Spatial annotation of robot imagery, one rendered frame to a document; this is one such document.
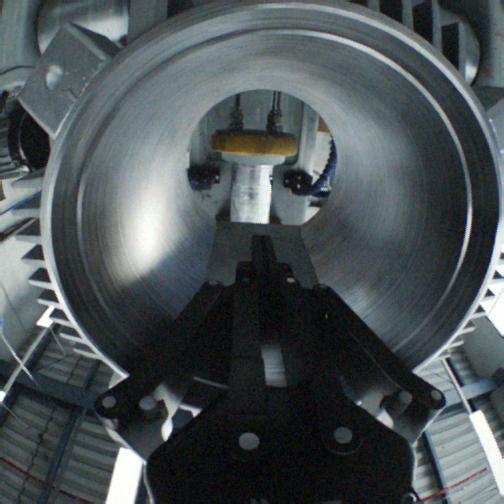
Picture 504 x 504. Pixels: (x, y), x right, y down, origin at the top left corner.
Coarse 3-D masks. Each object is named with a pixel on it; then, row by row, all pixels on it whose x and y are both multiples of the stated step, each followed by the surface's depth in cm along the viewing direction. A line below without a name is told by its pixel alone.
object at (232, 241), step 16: (224, 224) 27; (240, 224) 27; (256, 224) 27; (272, 224) 27; (224, 240) 24; (240, 240) 24; (272, 240) 24; (288, 240) 24; (224, 256) 21; (240, 256) 21; (288, 256) 22; (304, 256) 22; (208, 272) 19; (224, 272) 19; (304, 272) 20
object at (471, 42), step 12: (420, 0) 22; (444, 12) 22; (456, 12) 22; (444, 24) 23; (468, 24) 22; (468, 36) 23; (468, 48) 24; (468, 60) 26; (468, 72) 28; (468, 84) 30
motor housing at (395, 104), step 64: (256, 0) 3; (320, 0) 3; (384, 0) 4; (128, 64) 4; (192, 64) 6; (256, 64) 9; (320, 64) 8; (384, 64) 5; (448, 64) 4; (64, 128) 5; (128, 128) 8; (192, 128) 21; (384, 128) 11; (448, 128) 6; (64, 192) 6; (128, 192) 12; (192, 192) 26; (384, 192) 15; (448, 192) 8; (64, 256) 7; (128, 256) 12; (192, 256) 19; (320, 256) 21; (384, 256) 15; (448, 256) 9; (64, 320) 8; (128, 320) 11; (384, 320) 13; (448, 320) 9; (192, 384) 12
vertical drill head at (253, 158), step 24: (240, 120) 44; (216, 144) 46; (240, 144) 43; (264, 144) 43; (288, 144) 45; (240, 168) 50; (264, 168) 50; (240, 192) 52; (264, 192) 53; (240, 216) 55; (264, 216) 56
